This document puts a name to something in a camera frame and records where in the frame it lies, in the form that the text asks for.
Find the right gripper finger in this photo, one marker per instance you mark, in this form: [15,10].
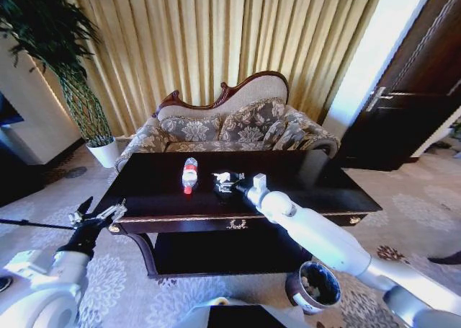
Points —
[238,177]
[220,177]

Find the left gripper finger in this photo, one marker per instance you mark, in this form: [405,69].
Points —
[83,208]
[109,212]

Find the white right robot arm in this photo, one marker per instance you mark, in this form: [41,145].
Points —
[324,238]

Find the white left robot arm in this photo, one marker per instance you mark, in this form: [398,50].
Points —
[43,299]

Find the round brown trash bin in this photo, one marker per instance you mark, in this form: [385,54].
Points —
[313,288]

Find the clear plastic bottle red cap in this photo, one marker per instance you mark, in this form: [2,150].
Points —
[189,176]

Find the wide floral sofa cushion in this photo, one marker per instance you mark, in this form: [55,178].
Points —
[191,129]

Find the dark wooden coffee table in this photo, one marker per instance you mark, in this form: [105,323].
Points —
[158,184]

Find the small floral sofa cushion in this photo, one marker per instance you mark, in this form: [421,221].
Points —
[275,133]

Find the large floral sofa cushion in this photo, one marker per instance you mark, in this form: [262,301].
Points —
[252,120]

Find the white plant pot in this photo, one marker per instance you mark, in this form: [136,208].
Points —
[103,153]

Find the floral beige wooden-trimmed sofa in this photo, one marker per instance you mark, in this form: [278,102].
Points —
[151,140]

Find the dark cabinet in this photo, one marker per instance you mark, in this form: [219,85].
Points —
[14,155]

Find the gold pleated curtain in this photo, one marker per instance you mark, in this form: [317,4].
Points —
[201,39]

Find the tall green potted plant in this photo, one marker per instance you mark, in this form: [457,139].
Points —
[47,29]

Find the dark brown wooden door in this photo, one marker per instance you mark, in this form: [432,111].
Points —
[407,101]

